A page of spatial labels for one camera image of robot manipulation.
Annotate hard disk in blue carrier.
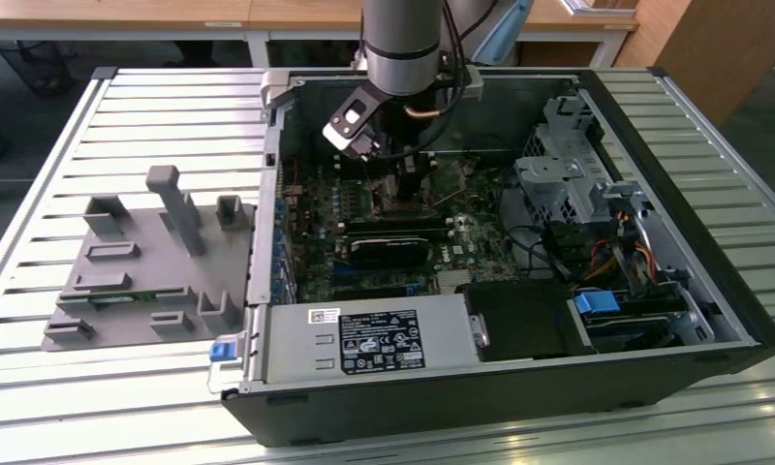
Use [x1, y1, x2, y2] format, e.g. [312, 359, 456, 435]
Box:
[568, 289, 686, 354]

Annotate CPU socket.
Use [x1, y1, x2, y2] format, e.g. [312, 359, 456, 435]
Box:
[371, 169, 440, 219]

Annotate silver chipset heat sink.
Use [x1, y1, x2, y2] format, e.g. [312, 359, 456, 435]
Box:
[436, 269, 478, 295]

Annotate green motherboard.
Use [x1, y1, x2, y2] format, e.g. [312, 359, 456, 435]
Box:
[276, 149, 531, 304]

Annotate green RAM stick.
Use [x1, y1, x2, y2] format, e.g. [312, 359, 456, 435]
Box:
[88, 289, 192, 306]

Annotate wooden cabinet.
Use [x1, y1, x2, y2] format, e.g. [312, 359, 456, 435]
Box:
[613, 0, 775, 127]

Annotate black wire bin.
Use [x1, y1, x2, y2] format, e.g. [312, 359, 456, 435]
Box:
[0, 39, 76, 98]

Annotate yellow red power wires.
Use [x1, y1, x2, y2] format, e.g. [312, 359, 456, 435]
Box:
[585, 239, 661, 285]

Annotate silver metal drive cage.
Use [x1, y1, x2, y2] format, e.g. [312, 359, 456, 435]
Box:
[512, 96, 622, 227]

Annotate wooden desk white frame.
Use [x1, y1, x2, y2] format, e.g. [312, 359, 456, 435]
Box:
[248, 0, 641, 69]
[0, 0, 255, 69]

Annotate black graphics card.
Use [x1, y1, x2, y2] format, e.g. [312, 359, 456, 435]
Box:
[347, 235, 432, 271]

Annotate blue case latch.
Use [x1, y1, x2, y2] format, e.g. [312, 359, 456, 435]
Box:
[209, 333, 245, 363]

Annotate white tray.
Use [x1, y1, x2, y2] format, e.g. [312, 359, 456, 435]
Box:
[558, 0, 641, 15]

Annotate black RAM slot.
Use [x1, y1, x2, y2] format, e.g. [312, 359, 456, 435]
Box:
[343, 226, 451, 239]
[346, 217, 451, 230]

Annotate grey parts rack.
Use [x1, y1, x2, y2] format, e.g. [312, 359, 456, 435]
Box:
[40, 164, 260, 354]

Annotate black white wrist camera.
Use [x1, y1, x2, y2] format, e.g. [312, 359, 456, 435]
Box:
[320, 86, 384, 162]

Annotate silver power supply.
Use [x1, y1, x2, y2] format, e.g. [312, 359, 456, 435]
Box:
[257, 294, 483, 388]

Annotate black PC case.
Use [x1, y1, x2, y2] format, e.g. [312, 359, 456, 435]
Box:
[219, 65, 775, 450]

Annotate black plastic fan shroud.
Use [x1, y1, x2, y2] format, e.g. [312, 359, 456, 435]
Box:
[462, 280, 599, 364]

